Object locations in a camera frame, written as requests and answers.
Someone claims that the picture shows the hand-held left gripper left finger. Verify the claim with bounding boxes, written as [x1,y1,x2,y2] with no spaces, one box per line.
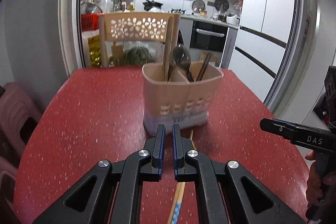
[33,124,166,224]

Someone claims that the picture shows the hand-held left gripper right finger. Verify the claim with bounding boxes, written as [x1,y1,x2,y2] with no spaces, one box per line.
[172,124,306,224]

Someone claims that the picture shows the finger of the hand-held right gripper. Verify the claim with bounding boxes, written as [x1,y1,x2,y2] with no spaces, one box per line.
[259,118,332,148]

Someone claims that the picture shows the beige plastic utensil holder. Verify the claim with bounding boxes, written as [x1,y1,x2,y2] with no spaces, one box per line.
[142,63,224,136]

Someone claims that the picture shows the black spoon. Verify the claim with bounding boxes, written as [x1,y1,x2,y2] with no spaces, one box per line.
[168,57,181,82]
[173,44,195,82]

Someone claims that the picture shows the wooden chopstick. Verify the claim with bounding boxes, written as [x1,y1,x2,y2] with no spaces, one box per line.
[168,17,174,75]
[168,130,196,224]
[163,18,171,82]
[175,132,197,224]

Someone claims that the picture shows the dark brown utensil handle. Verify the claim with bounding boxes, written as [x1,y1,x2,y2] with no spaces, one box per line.
[197,53,212,81]

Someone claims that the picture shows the person's right hand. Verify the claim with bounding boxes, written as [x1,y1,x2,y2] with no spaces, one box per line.
[305,151,336,212]

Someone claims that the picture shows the dark bag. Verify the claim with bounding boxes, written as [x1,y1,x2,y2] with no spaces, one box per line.
[314,106,327,130]

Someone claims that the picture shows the bag of green vegetables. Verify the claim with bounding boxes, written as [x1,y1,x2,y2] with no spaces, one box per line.
[122,46,156,65]

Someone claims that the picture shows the cardboard box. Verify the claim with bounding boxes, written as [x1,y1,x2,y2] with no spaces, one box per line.
[199,51,219,68]

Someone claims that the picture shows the black built-in oven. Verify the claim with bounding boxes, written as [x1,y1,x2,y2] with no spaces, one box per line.
[189,20,229,52]

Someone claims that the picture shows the white refrigerator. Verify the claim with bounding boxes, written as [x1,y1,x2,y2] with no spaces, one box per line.
[227,0,300,77]

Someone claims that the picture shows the yellow cooking oil bottle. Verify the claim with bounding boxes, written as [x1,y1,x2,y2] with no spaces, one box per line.
[87,35,102,68]

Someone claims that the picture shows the beige flower-cutout storage rack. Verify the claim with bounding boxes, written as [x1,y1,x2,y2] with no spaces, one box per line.
[98,11,181,68]

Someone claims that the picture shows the black wok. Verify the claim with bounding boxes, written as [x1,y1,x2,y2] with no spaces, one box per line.
[142,0,163,12]

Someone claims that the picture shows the round metal steamer rack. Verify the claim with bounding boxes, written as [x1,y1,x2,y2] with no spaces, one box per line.
[191,0,206,13]

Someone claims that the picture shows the dark round divided tray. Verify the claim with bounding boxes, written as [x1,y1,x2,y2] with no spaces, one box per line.
[214,0,230,13]

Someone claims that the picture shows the red plastic basket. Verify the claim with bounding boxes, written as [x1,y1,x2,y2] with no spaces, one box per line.
[81,13,101,31]

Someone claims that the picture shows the white spice shelf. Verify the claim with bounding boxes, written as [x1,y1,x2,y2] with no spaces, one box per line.
[115,0,137,12]

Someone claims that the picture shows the pink plastic stool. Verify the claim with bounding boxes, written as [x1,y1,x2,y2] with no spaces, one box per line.
[0,82,42,203]

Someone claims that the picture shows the metal basin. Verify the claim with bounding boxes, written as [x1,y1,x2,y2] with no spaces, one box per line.
[81,2,102,15]

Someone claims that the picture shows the sliding door frame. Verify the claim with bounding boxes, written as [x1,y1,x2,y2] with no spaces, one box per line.
[59,0,322,125]

